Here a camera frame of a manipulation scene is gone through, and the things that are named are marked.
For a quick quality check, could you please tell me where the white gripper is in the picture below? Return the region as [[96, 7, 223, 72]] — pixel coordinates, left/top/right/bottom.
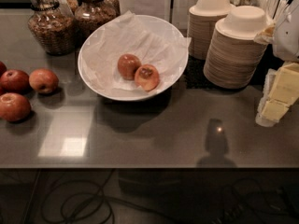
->
[[254, 0, 299, 106]]

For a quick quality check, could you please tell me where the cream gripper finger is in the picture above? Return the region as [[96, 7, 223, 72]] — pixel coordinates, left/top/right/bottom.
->
[[255, 69, 289, 127]]

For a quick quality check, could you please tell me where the white ceramic bowl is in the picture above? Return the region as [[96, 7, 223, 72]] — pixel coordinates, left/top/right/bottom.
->
[[77, 14, 190, 102]]

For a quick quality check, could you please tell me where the dark red apple on table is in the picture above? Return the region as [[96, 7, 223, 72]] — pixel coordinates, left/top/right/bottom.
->
[[0, 69, 30, 93]]

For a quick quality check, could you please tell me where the front stack of paper bowls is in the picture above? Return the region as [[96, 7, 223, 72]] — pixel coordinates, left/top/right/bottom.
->
[[203, 6, 267, 90]]

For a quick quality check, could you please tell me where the stack of paper bowls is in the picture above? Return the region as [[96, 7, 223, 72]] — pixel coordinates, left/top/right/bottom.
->
[[187, 0, 234, 60], [203, 6, 267, 90]]

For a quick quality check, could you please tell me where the rear stack of paper bowls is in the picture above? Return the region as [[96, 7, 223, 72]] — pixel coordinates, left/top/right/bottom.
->
[[187, 0, 234, 60]]

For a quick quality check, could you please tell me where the white paper liner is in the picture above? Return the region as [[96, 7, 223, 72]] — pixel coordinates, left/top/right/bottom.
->
[[81, 10, 192, 92]]

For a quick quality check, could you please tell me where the glass cereal jar middle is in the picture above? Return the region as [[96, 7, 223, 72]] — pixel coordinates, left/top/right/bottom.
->
[[75, 0, 117, 38]]

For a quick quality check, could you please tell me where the glass cereal jar front left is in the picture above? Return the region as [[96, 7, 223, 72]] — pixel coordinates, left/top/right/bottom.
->
[[28, 0, 76, 55]]

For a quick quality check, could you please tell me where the black cable under table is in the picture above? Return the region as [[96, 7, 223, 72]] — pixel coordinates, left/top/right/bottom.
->
[[40, 169, 176, 224]]

